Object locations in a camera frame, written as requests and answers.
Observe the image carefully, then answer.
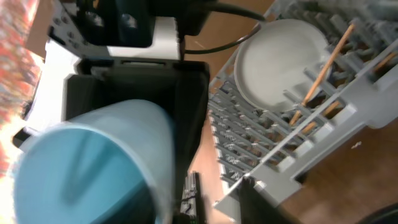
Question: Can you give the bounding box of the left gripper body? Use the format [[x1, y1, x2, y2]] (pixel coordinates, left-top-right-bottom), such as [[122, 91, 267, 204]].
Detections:
[[64, 59, 210, 213]]

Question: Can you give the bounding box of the grey round plate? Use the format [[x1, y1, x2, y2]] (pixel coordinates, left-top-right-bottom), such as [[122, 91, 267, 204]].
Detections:
[[234, 19, 330, 112]]

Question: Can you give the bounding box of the round black tray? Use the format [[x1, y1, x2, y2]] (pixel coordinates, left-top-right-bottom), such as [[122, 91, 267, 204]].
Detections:
[[358, 203, 397, 224]]

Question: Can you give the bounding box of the blue cup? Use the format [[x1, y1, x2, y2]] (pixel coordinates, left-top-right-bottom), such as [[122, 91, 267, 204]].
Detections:
[[13, 100, 175, 223]]

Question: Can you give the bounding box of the wooden chopstick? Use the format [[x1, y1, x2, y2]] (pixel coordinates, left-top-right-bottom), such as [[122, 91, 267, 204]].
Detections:
[[301, 51, 398, 134], [289, 24, 355, 126]]

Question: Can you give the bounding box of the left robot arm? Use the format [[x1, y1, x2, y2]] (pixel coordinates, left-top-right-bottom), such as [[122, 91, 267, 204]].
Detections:
[[48, 0, 210, 209]]

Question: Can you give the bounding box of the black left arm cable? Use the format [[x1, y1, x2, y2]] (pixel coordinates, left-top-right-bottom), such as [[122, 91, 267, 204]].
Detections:
[[183, 1, 268, 56]]

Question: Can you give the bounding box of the grey plastic dishwasher rack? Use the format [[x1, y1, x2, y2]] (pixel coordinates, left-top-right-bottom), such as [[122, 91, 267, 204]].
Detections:
[[208, 1, 397, 221]]

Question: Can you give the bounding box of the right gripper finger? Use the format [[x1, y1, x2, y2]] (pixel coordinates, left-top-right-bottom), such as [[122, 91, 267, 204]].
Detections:
[[238, 177, 300, 224]]

